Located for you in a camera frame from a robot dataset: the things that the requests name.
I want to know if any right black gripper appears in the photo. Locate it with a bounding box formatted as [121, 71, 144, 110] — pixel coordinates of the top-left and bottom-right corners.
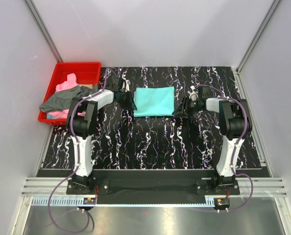
[171, 96, 202, 119]

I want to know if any teal t shirt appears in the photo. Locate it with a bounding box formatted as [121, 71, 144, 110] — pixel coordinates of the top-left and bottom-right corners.
[134, 87, 175, 118]

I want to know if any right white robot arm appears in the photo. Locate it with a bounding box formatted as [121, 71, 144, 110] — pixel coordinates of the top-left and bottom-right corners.
[172, 97, 252, 194]

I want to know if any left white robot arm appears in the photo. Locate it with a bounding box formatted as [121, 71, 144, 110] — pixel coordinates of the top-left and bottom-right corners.
[66, 89, 137, 194]

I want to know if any red plastic bin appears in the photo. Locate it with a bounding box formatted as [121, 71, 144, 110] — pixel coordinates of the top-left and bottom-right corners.
[38, 62, 101, 125]

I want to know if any pink t shirt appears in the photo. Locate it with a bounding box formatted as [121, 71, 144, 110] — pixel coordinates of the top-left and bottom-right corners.
[47, 73, 78, 119]

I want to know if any grey t shirt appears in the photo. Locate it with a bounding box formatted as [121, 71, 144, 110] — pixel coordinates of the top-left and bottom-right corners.
[39, 84, 98, 113]

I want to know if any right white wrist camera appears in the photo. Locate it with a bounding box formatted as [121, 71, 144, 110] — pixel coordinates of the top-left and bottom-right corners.
[187, 85, 214, 101]

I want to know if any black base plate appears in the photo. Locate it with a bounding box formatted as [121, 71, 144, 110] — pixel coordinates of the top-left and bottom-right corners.
[38, 169, 271, 204]

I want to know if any left aluminium corner post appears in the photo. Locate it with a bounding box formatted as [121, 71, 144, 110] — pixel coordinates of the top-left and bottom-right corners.
[23, 0, 63, 63]

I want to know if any aluminium corner post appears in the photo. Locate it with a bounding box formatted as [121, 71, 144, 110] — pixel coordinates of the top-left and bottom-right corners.
[236, 0, 282, 74]
[23, 0, 63, 63]

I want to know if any white slotted cable duct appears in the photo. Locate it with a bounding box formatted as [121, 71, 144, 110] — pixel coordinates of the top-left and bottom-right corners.
[31, 197, 231, 208]

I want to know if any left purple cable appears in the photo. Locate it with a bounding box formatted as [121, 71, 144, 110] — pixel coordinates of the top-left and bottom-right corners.
[47, 68, 117, 233]

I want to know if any right aluminium corner post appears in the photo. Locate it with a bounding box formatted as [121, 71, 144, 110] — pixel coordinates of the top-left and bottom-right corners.
[236, 0, 282, 74]

